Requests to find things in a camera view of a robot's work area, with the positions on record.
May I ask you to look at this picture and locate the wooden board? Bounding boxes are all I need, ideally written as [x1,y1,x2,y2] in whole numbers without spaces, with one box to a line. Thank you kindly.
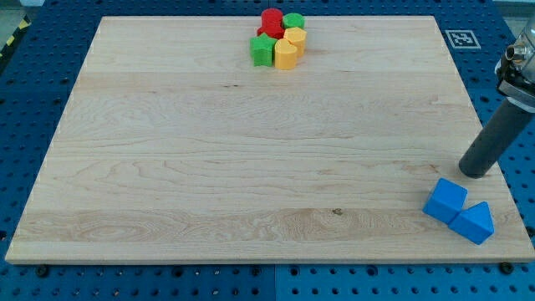
[6,16,534,265]

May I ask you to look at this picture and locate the white fiducial marker tag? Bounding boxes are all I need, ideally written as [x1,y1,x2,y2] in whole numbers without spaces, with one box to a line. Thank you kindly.
[445,29,481,49]

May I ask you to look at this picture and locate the black bolt right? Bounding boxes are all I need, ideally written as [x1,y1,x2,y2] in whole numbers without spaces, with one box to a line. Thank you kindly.
[499,262,514,275]

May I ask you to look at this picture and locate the yellow heart block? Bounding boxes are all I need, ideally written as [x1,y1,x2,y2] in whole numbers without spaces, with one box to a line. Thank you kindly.
[274,38,298,70]

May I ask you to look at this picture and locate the yellow hexagon block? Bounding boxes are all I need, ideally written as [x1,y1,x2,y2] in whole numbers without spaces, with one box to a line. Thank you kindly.
[283,27,308,57]

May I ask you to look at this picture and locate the green star block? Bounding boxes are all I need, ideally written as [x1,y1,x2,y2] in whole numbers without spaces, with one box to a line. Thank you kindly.
[249,33,277,67]

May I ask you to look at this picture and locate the red cylinder block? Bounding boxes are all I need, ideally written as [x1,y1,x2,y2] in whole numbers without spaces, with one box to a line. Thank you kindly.
[261,8,283,28]

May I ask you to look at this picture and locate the silver robot wrist mount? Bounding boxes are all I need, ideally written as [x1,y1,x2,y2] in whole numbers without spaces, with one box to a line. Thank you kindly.
[495,16,534,113]

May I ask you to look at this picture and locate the blue cube block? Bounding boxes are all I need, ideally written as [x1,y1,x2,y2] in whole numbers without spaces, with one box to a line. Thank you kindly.
[422,178,468,224]

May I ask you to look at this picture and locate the blue triangle block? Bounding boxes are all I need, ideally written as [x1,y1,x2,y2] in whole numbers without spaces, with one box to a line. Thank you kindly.
[448,202,495,245]

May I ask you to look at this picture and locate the black bolt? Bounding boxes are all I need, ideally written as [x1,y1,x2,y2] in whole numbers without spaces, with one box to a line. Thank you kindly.
[35,265,49,278]
[499,262,514,275]

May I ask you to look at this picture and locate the red flat block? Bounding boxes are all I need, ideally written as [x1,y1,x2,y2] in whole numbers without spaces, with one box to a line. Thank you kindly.
[257,25,285,39]

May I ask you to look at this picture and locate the black bolt left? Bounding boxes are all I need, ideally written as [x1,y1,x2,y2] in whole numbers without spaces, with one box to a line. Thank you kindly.
[35,265,49,278]

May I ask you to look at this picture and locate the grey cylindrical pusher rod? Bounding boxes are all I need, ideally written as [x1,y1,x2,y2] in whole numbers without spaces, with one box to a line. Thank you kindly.
[458,97,534,179]

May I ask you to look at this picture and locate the green cylinder block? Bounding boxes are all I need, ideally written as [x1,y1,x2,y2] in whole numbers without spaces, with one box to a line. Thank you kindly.
[282,13,305,29]

